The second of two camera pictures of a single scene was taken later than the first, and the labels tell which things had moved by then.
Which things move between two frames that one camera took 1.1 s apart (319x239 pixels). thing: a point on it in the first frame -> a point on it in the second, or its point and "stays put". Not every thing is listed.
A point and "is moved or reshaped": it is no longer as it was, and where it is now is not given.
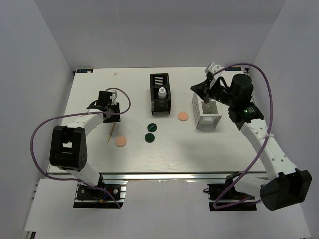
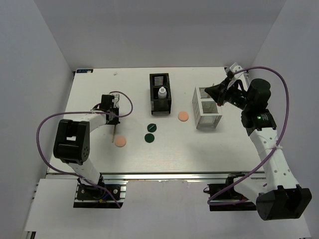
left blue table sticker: (84, 70) stays put
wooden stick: (110, 132) is moved or reshaped
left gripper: (115, 118) stays put
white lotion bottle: (162, 93) stays put
